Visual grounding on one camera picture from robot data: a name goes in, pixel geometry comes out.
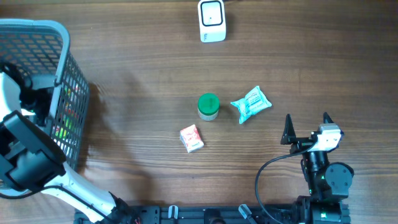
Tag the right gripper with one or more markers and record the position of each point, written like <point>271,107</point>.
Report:
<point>301,144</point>

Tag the teal wet wipes pack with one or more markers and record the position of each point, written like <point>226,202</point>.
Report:
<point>254,102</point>

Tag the green lid jar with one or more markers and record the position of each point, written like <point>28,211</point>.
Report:
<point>208,106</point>

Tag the red white tissue pack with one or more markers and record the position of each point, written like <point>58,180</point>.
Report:
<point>191,138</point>

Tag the green Haribo candy bag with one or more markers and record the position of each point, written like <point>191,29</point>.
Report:
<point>66,115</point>

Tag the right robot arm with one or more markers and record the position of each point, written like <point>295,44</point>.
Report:
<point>328,183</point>

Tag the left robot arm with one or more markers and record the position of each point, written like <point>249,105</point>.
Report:
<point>31,162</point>

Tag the white barcode scanner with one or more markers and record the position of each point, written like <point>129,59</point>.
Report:
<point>212,20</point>

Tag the grey plastic mesh basket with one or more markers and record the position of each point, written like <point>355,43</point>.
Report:
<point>41,50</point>

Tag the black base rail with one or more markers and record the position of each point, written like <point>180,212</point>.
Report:
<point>235,215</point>

